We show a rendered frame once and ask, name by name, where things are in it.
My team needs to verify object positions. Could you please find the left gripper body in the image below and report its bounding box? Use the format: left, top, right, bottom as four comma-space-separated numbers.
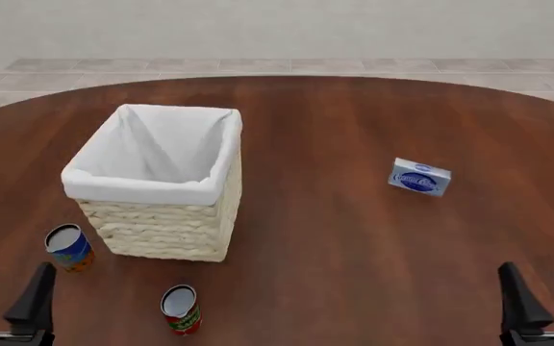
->
0, 322, 55, 346

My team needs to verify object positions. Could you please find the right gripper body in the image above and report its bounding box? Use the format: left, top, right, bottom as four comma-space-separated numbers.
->
499, 326, 554, 346

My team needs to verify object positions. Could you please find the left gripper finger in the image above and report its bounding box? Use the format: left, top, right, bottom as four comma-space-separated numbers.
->
2, 261, 58, 332

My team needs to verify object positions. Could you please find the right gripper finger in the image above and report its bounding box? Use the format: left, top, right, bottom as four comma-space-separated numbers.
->
497, 260, 554, 330

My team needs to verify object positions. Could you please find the red and green tomato tin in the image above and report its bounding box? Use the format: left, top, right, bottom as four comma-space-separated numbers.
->
160, 284, 203, 337

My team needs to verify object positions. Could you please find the woven basket with white liner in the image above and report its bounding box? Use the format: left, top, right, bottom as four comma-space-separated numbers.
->
60, 103, 243, 264

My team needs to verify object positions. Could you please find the blue and orange tin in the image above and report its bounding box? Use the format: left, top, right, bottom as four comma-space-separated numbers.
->
44, 223, 96, 274

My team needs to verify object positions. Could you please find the blue and silver printed box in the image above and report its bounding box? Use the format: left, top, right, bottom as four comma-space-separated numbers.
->
389, 157, 453, 198

